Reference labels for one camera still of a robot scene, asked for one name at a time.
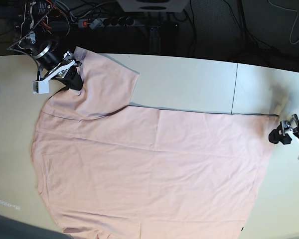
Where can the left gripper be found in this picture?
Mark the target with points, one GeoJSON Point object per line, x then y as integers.
{"type": "Point", "coordinates": [289, 128]}

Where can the metal table leg column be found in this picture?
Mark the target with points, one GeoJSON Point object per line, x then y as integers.
{"type": "Point", "coordinates": [154, 41]}

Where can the grey camera stand base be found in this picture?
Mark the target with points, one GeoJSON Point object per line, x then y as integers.
{"type": "Point", "coordinates": [153, 5]}

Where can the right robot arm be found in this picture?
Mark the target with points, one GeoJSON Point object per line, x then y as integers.
{"type": "Point", "coordinates": [37, 41]}

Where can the black power strip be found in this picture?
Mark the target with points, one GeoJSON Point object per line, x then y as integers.
{"type": "Point", "coordinates": [106, 22]}

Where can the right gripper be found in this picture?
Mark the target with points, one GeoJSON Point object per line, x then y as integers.
{"type": "Point", "coordinates": [58, 65]}

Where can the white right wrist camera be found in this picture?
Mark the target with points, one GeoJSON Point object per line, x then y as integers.
{"type": "Point", "coordinates": [40, 87]}

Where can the pink T-shirt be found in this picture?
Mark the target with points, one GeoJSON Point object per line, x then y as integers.
{"type": "Point", "coordinates": [108, 170]}

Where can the black power adapter box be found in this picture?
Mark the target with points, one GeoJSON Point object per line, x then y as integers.
{"type": "Point", "coordinates": [169, 29]}

